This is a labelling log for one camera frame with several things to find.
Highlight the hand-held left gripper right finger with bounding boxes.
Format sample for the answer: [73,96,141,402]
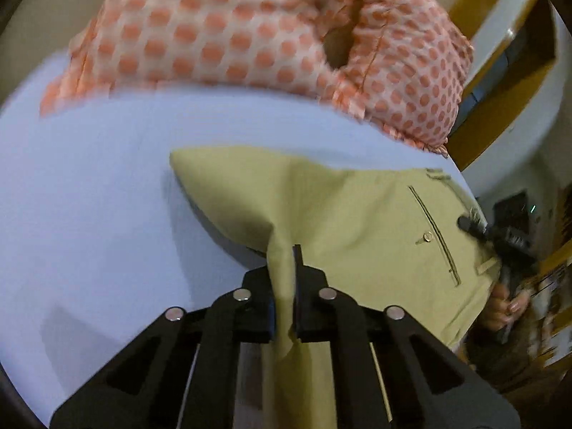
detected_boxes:
[291,244,521,429]

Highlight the person's right hand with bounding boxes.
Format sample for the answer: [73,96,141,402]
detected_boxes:
[482,282,530,331]

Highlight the orange polka dot blanket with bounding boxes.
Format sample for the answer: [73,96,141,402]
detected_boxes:
[39,0,474,158]

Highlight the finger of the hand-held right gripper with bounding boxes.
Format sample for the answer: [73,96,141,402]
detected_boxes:
[457,216,492,243]

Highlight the light blue bed sheet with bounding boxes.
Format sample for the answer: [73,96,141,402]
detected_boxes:
[0,51,481,427]

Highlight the yellow wooden furniture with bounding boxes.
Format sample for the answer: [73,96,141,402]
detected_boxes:
[447,0,559,173]

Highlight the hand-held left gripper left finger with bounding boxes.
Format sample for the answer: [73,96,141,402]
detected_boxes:
[49,265,275,429]

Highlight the khaki pants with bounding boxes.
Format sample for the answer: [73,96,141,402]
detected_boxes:
[169,145,502,429]

